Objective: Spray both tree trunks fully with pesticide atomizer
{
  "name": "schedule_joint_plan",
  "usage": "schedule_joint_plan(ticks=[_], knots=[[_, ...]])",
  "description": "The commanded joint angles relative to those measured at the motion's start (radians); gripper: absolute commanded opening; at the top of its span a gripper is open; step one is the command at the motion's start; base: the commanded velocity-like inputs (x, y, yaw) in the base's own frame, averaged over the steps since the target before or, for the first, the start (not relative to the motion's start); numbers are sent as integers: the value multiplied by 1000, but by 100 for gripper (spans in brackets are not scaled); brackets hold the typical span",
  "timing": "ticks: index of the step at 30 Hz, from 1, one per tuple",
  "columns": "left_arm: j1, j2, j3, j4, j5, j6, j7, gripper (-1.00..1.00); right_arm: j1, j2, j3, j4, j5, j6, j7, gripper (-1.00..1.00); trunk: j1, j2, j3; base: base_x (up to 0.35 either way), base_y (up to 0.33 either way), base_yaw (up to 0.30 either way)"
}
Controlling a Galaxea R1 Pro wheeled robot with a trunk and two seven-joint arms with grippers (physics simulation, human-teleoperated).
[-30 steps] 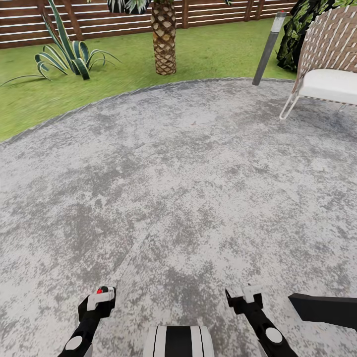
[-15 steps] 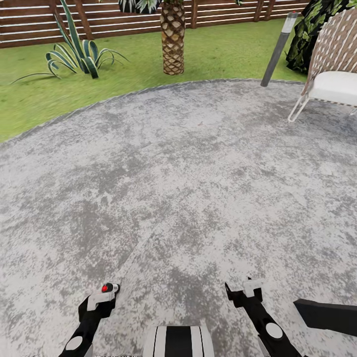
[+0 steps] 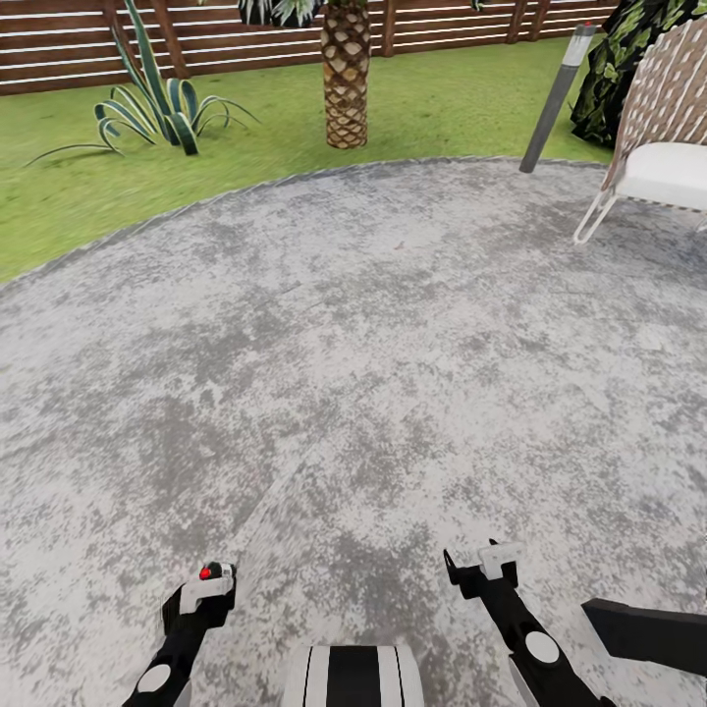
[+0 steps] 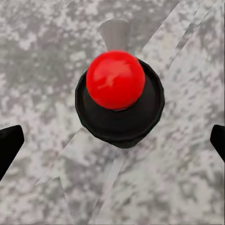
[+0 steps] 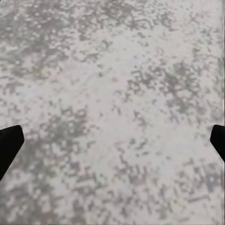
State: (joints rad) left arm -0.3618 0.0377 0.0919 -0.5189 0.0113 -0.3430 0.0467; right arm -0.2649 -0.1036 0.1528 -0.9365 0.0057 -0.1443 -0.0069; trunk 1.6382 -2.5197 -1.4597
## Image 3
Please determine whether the robot trunk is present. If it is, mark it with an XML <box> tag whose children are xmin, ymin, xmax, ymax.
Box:
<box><xmin>283</xmin><ymin>646</ymin><xmax>424</xmax><ymax>707</ymax></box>

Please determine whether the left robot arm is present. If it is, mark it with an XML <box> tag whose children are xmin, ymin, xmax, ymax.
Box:
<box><xmin>121</xmin><ymin>576</ymin><xmax>237</xmax><ymax>707</ymax></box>

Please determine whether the pesticide atomizer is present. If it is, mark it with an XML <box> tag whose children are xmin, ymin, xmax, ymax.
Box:
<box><xmin>199</xmin><ymin>562</ymin><xmax>236</xmax><ymax>580</ymax></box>

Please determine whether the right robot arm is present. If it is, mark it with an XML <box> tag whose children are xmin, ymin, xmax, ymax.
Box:
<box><xmin>443</xmin><ymin>539</ymin><xmax>616</xmax><ymax>707</ymax></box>

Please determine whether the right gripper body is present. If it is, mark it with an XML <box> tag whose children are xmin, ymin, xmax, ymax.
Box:
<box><xmin>458</xmin><ymin>562</ymin><xmax>519</xmax><ymax>618</ymax></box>

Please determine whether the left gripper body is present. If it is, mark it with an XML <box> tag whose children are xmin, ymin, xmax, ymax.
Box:
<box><xmin>163</xmin><ymin>595</ymin><xmax>228</xmax><ymax>647</ymax></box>

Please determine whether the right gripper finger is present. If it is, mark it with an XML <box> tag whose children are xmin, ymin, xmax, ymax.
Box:
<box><xmin>443</xmin><ymin>549</ymin><xmax>460</xmax><ymax>585</ymax></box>

